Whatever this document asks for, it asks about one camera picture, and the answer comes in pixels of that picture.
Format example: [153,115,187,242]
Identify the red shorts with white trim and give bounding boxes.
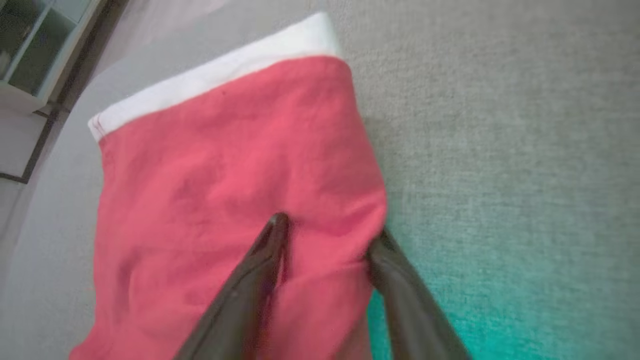
[67,12,390,360]

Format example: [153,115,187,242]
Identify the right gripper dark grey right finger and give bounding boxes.
[366,227,474,360]

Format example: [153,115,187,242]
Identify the white shelf cabinet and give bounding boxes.
[0,0,109,114]

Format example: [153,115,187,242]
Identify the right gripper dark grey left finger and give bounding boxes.
[172,212,291,360]

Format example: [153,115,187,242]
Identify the large grey sofa ottoman seat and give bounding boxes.
[0,0,640,360]

